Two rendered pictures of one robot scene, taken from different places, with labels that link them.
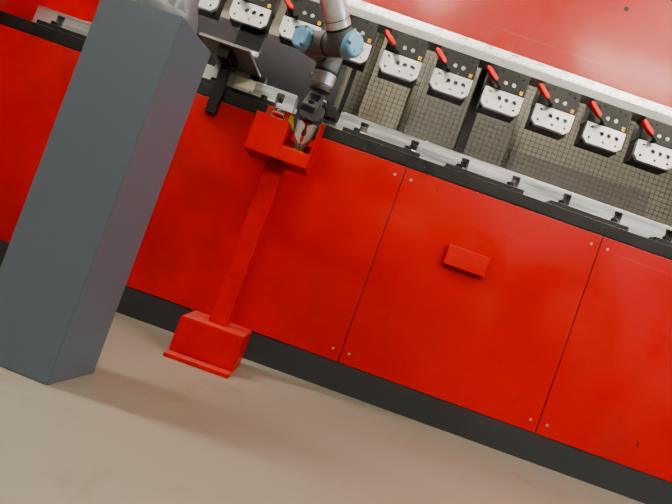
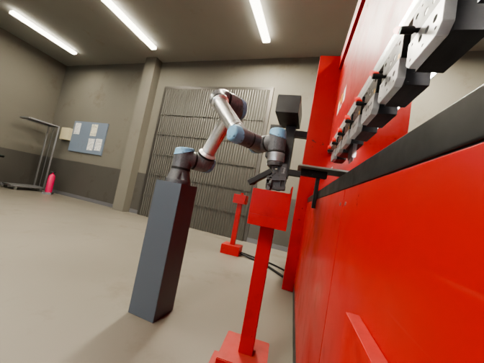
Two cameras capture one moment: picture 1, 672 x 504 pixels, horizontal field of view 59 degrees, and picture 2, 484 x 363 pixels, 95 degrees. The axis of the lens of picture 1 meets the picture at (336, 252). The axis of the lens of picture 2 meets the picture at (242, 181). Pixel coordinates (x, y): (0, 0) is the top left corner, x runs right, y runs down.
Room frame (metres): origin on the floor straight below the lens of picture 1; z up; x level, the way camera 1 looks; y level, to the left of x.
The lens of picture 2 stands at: (1.95, -0.74, 0.76)
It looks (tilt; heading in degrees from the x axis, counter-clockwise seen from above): 4 degrees up; 103
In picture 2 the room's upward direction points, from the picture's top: 11 degrees clockwise
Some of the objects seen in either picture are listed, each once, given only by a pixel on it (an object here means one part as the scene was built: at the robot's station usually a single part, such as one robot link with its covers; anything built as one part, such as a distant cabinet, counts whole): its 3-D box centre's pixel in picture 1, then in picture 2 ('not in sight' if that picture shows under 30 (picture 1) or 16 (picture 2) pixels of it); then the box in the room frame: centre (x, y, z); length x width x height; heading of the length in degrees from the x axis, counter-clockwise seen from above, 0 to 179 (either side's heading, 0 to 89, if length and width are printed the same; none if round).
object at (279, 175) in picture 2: (314, 105); (275, 177); (1.87, 0.22, 0.87); 0.09 x 0.08 x 0.12; 1
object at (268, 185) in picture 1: (248, 242); (257, 286); (1.87, 0.27, 0.39); 0.06 x 0.06 x 0.54; 1
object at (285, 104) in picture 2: not in sight; (284, 139); (1.79, 1.85, 1.52); 0.51 x 0.25 x 0.85; 86
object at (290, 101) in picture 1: (246, 92); not in sight; (2.24, 0.53, 0.92); 0.39 x 0.06 x 0.10; 89
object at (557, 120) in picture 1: (552, 111); not in sight; (2.22, -0.59, 1.24); 0.15 x 0.09 x 0.17; 89
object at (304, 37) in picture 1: (314, 43); (258, 143); (1.76, 0.27, 1.02); 0.11 x 0.11 x 0.08; 51
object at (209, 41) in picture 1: (231, 56); (320, 171); (2.10, 0.59, 1.00); 0.26 x 0.18 x 0.01; 179
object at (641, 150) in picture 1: (652, 146); not in sight; (2.21, -0.99, 1.24); 0.15 x 0.09 x 0.17; 89
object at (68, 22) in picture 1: (98, 40); not in sight; (2.26, 1.13, 0.92); 0.50 x 0.06 x 0.10; 89
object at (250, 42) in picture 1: (249, 41); (351, 154); (2.25, 0.58, 1.11); 0.10 x 0.02 x 0.10; 89
